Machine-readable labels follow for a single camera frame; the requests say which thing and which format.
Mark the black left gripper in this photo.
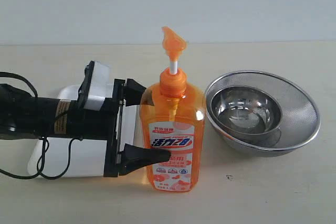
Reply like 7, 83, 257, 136
67, 79, 171, 177

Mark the orange dish soap pump bottle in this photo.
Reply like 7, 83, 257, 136
140, 26, 206, 193

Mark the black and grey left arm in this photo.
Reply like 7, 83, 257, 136
1, 79, 171, 180

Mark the small stainless steel bowl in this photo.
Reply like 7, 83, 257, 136
210, 86, 282, 147

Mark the white rectangular plastic tray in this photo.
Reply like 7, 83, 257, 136
27, 84, 139, 179

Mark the steel mesh strainer basket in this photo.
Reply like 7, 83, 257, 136
205, 70, 321, 157

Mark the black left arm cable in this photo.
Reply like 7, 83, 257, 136
0, 71, 83, 180

